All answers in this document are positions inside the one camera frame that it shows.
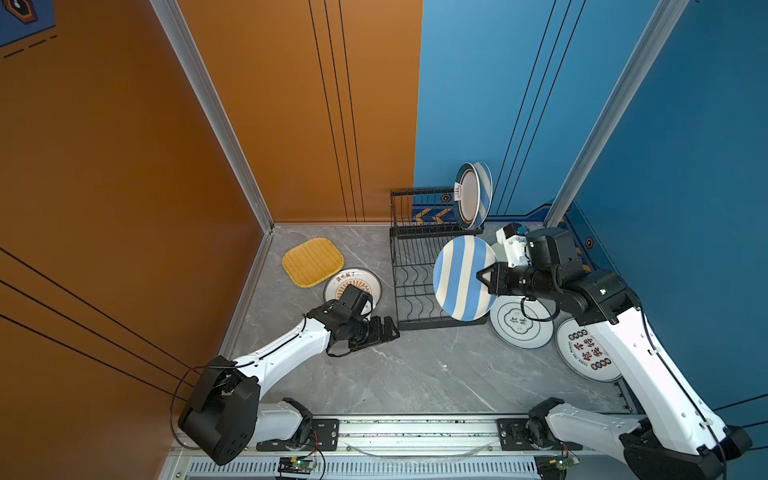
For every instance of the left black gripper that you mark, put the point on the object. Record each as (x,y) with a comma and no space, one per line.
(377,335)

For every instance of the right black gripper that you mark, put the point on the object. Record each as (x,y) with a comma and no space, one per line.
(497,284)

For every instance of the blue striped plate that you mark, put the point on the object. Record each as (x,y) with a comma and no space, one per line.
(456,288)
(485,179)

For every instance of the black wire dish rack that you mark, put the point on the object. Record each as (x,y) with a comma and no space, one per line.
(422,222)

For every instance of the green red rimmed plate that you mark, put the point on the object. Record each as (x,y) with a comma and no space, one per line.
(466,192)

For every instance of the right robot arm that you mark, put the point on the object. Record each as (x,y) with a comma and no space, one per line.
(679,437)

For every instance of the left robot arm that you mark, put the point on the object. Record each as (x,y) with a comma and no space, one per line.
(224,413)

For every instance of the white floral plate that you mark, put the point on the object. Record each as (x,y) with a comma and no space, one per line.
(500,251)

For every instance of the white green emblem plate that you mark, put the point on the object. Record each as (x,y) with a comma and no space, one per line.
(527,326)

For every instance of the orange sunburst round plate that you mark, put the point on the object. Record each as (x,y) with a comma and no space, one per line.
(362,279)

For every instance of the yellow woven square plate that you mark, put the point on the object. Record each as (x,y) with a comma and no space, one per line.
(312,262)

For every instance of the white plate red characters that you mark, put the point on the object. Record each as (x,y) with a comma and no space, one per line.
(583,354)

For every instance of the left circuit board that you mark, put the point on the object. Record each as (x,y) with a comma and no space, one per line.
(299,468)

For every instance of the circuit board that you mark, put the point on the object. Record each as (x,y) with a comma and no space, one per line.
(555,467)
(299,468)

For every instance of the right circuit board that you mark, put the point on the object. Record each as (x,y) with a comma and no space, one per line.
(555,467)

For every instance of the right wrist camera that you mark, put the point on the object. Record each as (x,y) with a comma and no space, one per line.
(514,243)

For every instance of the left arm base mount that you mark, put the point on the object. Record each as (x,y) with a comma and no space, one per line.
(322,433)

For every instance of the aluminium front rail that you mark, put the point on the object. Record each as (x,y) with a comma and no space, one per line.
(408,437)

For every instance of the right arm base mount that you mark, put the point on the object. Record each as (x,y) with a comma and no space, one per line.
(515,435)

